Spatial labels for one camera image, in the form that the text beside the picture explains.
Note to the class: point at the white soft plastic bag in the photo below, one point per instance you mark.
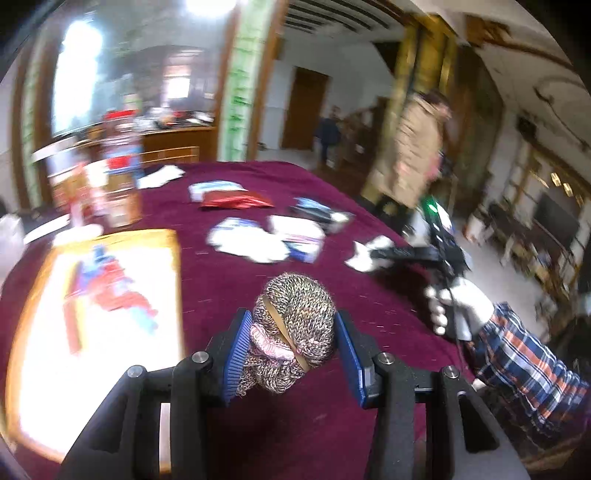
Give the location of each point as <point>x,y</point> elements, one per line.
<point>364,256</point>

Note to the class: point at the black television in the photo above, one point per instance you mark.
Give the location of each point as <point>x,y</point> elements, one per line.
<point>556,221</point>

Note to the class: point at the blue box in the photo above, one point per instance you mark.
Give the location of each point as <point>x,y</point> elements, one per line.
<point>304,252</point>

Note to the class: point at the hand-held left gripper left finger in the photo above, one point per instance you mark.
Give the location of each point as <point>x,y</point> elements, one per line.
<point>236,357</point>

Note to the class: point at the white paper leaflets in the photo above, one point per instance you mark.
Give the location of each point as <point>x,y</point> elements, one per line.
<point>161,177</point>

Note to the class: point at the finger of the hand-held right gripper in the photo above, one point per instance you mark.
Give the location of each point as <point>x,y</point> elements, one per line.
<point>401,254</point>

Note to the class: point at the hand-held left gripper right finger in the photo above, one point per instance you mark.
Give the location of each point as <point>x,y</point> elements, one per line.
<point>352,362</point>

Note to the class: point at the black plastic packet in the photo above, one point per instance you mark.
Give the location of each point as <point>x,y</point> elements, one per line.
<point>318,212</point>

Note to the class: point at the wooden door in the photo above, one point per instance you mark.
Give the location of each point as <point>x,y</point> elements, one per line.
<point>307,108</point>

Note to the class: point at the person's right forearm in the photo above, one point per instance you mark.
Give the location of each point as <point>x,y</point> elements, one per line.
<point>526,369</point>

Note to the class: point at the brown knitted sock bundle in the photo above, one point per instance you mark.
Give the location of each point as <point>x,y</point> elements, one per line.
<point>295,323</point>

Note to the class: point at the blue white flat packet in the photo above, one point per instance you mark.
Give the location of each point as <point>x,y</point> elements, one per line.
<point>214,188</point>

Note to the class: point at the yellow cardboard box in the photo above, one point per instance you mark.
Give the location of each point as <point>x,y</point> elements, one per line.
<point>115,369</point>

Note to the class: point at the blue white patterned bag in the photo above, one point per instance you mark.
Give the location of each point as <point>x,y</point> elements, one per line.
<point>244,240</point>

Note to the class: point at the maroon velvet tablecloth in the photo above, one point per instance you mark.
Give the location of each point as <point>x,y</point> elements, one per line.
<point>277,184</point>

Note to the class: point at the red foil packet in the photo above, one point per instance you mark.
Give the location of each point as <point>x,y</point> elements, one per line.
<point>235,201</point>

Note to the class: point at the blue label red lid jar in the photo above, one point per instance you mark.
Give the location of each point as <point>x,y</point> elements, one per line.
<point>121,138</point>

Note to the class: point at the person's right hand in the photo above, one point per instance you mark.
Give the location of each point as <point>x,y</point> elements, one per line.
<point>466,300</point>

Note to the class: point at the pink white tissue pack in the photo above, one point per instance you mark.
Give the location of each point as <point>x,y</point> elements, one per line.
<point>295,228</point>

